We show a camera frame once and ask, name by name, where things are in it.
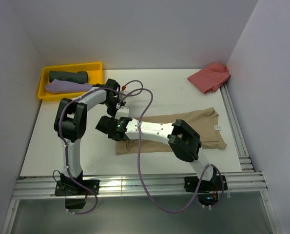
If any dark green rolled shirt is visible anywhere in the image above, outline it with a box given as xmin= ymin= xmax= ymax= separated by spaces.
xmin=49 ymin=71 xmax=88 ymax=84

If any purple cable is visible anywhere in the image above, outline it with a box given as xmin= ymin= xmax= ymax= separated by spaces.
xmin=116 ymin=88 xmax=226 ymax=214
xmin=58 ymin=79 xmax=144 ymax=215

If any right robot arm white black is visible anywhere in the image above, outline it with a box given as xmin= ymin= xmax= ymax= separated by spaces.
xmin=96 ymin=116 xmax=218 ymax=190

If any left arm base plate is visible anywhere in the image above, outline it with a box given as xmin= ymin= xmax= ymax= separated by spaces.
xmin=54 ymin=179 xmax=100 ymax=211

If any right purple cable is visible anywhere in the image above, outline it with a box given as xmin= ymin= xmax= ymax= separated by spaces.
xmin=116 ymin=88 xmax=226 ymax=214

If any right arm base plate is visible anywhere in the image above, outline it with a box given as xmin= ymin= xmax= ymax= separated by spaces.
xmin=184 ymin=175 xmax=228 ymax=193

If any pink t shirt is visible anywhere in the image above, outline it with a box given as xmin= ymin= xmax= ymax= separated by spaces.
xmin=187 ymin=62 xmax=231 ymax=94

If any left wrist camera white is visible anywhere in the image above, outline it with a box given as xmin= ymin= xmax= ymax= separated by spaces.
xmin=119 ymin=85 xmax=129 ymax=99

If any lavender folded shirt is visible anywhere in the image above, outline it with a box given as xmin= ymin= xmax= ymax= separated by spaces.
xmin=45 ymin=79 xmax=93 ymax=94

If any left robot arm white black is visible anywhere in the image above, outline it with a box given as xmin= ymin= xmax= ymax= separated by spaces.
xmin=54 ymin=79 xmax=120 ymax=195

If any yellow plastic bin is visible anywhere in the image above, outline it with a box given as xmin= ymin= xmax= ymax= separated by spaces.
xmin=37 ymin=62 xmax=104 ymax=102

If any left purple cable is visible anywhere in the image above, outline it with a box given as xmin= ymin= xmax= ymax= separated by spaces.
xmin=58 ymin=79 xmax=144 ymax=215

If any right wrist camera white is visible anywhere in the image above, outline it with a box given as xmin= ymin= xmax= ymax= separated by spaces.
xmin=115 ymin=106 xmax=130 ymax=119

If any beige t shirt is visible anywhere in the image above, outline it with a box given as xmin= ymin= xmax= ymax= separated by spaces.
xmin=115 ymin=107 xmax=227 ymax=156

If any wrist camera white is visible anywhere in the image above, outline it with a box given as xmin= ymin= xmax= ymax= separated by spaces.
xmin=115 ymin=106 xmax=130 ymax=119
xmin=119 ymin=85 xmax=129 ymax=99

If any aluminium right side rail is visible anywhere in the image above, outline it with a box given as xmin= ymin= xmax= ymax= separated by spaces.
xmin=220 ymin=84 xmax=255 ymax=172

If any aluminium front rail frame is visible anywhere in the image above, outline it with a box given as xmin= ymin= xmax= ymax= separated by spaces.
xmin=1 ymin=172 xmax=282 ymax=234

